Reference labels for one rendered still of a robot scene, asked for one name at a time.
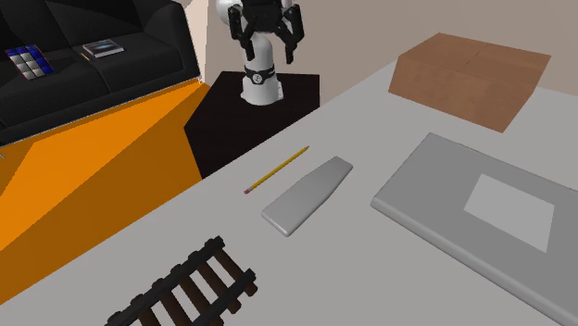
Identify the blue and grey checkered board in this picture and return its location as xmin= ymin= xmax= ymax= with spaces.
xmin=5 ymin=44 xmax=55 ymax=82

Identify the grey book with dark cover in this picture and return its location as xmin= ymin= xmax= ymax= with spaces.
xmin=82 ymin=39 xmax=126 ymax=60

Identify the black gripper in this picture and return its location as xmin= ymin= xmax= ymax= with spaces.
xmin=227 ymin=0 xmax=306 ymax=65

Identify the grey flat book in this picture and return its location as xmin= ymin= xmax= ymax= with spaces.
xmin=370 ymin=132 xmax=578 ymax=326

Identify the black robot stand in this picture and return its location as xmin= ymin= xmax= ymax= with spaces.
xmin=183 ymin=70 xmax=321 ymax=180

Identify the black sofa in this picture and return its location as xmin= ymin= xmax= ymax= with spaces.
xmin=0 ymin=0 xmax=203 ymax=146

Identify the brown cardboard box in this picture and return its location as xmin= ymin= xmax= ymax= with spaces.
xmin=387 ymin=31 xmax=552 ymax=134

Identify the black and brown toy track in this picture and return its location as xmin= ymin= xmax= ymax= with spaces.
xmin=103 ymin=234 xmax=259 ymax=326

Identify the grey remote control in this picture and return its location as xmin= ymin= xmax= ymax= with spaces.
xmin=260 ymin=156 xmax=355 ymax=238

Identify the yellow pencil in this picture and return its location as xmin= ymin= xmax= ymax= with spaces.
xmin=243 ymin=144 xmax=311 ymax=195

